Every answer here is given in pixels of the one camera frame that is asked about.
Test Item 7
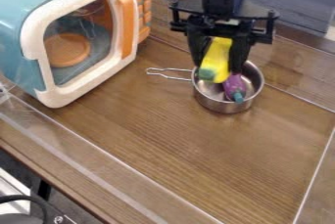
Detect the black cable bottom left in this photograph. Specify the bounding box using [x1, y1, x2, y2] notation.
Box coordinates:
[0, 196, 47, 224]

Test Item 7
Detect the orange microwave turntable plate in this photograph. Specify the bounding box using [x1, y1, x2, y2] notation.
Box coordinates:
[45, 33, 90, 67]

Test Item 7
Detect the silver pot with wire handle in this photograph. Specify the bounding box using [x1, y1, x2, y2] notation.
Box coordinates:
[145, 61, 264, 114]

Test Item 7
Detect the blue toy microwave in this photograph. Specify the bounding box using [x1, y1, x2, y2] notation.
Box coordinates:
[0, 0, 152, 108]

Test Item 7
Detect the purple toy eggplant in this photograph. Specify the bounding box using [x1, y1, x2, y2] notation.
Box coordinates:
[223, 73, 247, 104]

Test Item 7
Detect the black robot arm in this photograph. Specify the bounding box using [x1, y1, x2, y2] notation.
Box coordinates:
[169, 0, 279, 73]

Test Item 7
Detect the yellow toy banana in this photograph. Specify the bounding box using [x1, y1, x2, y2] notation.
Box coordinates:
[197, 37, 232, 83]

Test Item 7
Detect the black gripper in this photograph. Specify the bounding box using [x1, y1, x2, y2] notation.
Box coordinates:
[171, 0, 279, 74]

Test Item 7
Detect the clear acrylic barrier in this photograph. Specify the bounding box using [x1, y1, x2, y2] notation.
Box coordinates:
[0, 84, 224, 224]

